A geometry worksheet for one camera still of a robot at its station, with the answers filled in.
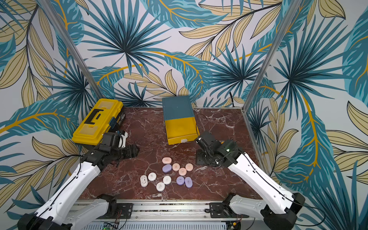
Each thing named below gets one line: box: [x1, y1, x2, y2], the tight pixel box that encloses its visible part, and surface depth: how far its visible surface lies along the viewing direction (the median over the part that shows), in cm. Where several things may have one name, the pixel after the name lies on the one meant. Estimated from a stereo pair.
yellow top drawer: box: [164, 116, 200, 146], surface depth 88 cm
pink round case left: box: [172, 162, 181, 172], surface depth 89 cm
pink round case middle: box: [178, 167, 187, 176], surface depth 87 cm
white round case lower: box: [155, 182, 166, 192], surface depth 81 cm
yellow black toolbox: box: [71, 98, 126, 146], surface depth 91 cm
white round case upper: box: [147, 172, 157, 182], surface depth 85 cm
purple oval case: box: [184, 176, 194, 188], surface depth 83 cm
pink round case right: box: [184, 162, 194, 172], surface depth 89 cm
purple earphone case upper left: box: [161, 163, 173, 173], surface depth 88 cm
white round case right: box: [162, 175, 172, 185], surface depth 84 cm
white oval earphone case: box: [139, 174, 149, 188], surface depth 83 cm
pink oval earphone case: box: [161, 157, 173, 165], surface depth 91 cm
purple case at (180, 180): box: [175, 175, 185, 186], surface depth 84 cm
